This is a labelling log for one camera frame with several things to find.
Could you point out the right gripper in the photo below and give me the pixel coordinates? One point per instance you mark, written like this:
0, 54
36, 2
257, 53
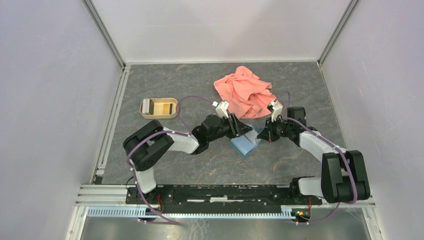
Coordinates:
267, 133

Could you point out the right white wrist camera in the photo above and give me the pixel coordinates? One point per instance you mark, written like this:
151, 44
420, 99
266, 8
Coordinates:
276, 109

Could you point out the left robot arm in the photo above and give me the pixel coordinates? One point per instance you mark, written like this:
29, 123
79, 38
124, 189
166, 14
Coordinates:
146, 146

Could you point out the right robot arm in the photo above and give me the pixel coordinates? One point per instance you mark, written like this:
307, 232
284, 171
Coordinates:
343, 176

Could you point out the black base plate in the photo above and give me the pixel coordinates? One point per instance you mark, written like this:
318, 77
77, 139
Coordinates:
226, 199

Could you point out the pink cloth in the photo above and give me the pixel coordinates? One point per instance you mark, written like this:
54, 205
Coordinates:
248, 96

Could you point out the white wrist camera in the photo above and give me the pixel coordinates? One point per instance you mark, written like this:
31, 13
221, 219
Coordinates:
221, 109
276, 109

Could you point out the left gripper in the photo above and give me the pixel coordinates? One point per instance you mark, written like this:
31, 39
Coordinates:
239, 127

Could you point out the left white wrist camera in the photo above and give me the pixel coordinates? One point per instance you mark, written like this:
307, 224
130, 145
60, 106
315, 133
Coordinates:
221, 109

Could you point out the gold card in tray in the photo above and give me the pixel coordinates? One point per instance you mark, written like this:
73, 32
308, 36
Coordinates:
167, 109

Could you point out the stack of cards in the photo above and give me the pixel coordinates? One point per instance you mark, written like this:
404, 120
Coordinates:
147, 107

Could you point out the aluminium frame rail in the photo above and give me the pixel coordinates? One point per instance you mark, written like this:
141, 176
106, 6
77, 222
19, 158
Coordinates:
95, 193

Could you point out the beige oval card tray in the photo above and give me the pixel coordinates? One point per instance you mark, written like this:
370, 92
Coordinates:
158, 106

